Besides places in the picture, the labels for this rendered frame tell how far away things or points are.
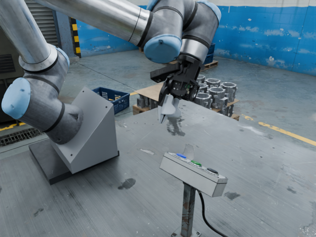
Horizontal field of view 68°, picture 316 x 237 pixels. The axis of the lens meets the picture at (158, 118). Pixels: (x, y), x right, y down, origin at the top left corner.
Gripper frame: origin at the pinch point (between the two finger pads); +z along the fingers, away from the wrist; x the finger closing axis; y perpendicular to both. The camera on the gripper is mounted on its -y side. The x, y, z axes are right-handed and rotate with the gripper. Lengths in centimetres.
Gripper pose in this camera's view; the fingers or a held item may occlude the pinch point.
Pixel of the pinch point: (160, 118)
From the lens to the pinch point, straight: 73.9
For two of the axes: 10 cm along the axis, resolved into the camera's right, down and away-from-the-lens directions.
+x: 5.5, 2.1, 8.1
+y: 7.5, 3.0, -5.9
